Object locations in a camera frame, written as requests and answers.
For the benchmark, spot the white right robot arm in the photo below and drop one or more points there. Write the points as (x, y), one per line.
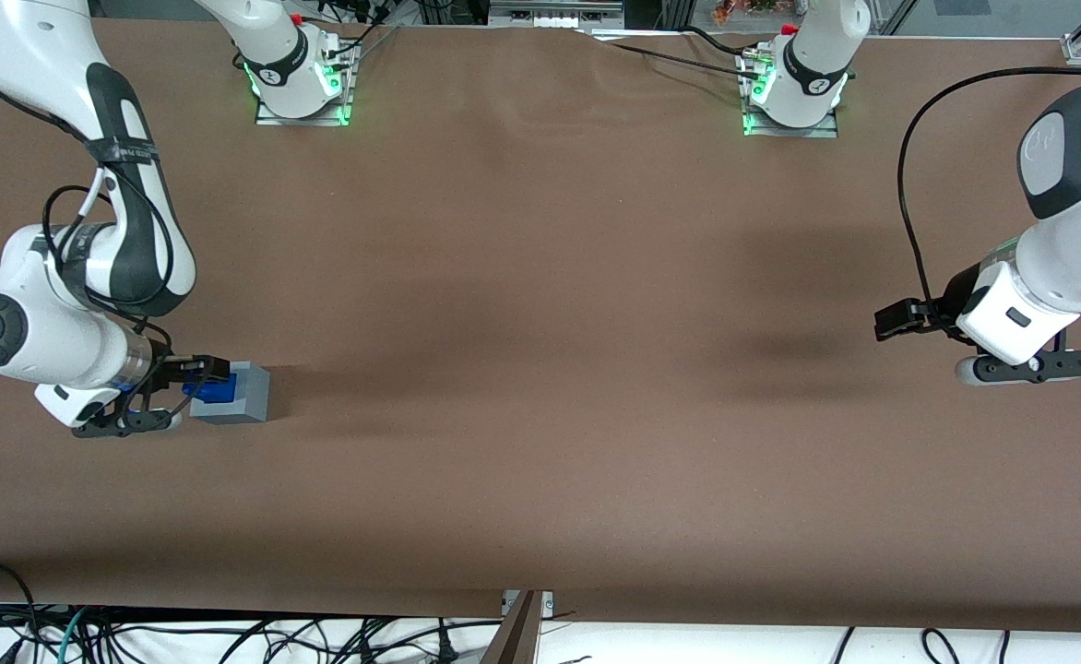
(52, 341)

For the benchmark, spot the blue plastic part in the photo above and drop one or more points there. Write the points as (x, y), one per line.
(216, 392)

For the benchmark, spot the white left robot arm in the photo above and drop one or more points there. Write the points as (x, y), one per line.
(1071, 240)

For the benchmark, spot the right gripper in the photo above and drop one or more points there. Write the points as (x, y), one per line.
(169, 371)

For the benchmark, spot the metal corner bracket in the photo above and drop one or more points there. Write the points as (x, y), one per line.
(1079, 51)

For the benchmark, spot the grey metal rail box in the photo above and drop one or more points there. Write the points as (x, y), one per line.
(554, 13)

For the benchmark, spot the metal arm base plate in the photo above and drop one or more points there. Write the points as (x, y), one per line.
(826, 127)
(338, 101)

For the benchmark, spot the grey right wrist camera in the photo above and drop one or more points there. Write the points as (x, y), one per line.
(130, 422)

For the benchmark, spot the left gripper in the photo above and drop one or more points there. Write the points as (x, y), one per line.
(958, 295)

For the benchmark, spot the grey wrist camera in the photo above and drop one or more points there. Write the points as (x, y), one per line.
(130, 422)
(1025, 367)

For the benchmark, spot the small metal table bracket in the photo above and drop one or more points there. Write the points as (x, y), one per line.
(548, 601)

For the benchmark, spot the gray cube base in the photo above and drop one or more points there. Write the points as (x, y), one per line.
(250, 397)

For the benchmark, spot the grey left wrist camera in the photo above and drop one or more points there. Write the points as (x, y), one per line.
(1025, 367)

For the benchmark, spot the aluminium post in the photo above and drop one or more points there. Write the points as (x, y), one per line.
(515, 636)

